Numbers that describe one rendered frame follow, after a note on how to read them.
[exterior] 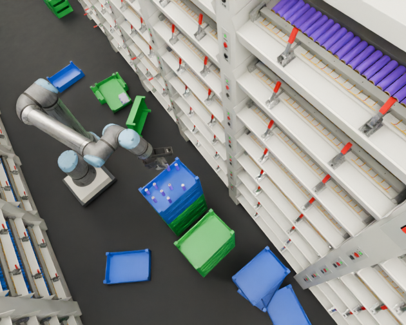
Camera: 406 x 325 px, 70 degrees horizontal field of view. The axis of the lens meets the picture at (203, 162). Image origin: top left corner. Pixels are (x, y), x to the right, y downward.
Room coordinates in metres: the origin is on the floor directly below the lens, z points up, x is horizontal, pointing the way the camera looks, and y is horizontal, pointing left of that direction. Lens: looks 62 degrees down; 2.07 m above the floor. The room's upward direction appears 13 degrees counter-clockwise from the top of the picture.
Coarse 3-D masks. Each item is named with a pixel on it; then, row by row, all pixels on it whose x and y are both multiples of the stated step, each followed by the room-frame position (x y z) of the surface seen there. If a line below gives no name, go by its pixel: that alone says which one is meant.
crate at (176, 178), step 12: (180, 168) 0.84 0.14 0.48; (156, 180) 0.79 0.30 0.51; (168, 180) 0.78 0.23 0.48; (180, 180) 0.76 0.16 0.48; (192, 180) 0.74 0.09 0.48; (144, 192) 0.72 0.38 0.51; (156, 192) 0.72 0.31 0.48; (168, 192) 0.70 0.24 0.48; (180, 192) 0.68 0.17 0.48; (156, 204) 0.64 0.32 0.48; (168, 204) 0.62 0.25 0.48
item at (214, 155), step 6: (180, 114) 1.34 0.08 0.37; (186, 120) 1.29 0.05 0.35; (192, 126) 1.22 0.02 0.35; (192, 132) 1.18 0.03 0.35; (198, 132) 1.16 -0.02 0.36; (198, 138) 1.11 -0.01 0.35; (204, 138) 1.10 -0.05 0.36; (204, 144) 1.05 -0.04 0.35; (210, 144) 1.04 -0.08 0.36; (210, 150) 0.99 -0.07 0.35; (216, 156) 0.93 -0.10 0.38; (222, 162) 0.88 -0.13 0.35; (222, 168) 0.84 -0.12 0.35
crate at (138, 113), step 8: (136, 96) 1.77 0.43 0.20; (144, 96) 1.75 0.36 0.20; (136, 104) 1.68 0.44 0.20; (144, 104) 1.76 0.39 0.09; (136, 112) 1.60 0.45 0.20; (144, 112) 1.74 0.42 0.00; (128, 120) 1.54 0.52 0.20; (136, 120) 1.63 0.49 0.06; (144, 120) 1.66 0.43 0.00; (128, 128) 1.50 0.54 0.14; (136, 128) 1.58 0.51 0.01
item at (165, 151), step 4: (156, 148) 0.82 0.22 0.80; (160, 148) 0.82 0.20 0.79; (164, 148) 0.82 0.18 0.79; (168, 148) 0.81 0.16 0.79; (156, 152) 0.80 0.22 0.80; (160, 152) 0.79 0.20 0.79; (164, 152) 0.79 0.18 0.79; (168, 152) 0.79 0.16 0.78; (172, 152) 0.79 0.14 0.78; (152, 156) 0.78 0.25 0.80; (156, 156) 0.78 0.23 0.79; (160, 156) 0.78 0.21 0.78; (164, 156) 0.78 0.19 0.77
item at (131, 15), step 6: (114, 0) 1.95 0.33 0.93; (120, 0) 1.92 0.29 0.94; (120, 6) 1.87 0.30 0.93; (126, 6) 1.83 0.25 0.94; (126, 12) 1.79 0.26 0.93; (132, 12) 1.75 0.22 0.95; (126, 18) 1.74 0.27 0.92; (132, 18) 1.72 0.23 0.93; (138, 18) 1.68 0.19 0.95; (132, 24) 1.67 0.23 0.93; (138, 24) 1.65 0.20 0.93; (144, 24) 1.62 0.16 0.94; (138, 30) 1.60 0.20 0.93; (144, 30) 1.57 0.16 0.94; (144, 36) 1.53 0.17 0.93; (150, 42) 1.42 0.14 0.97
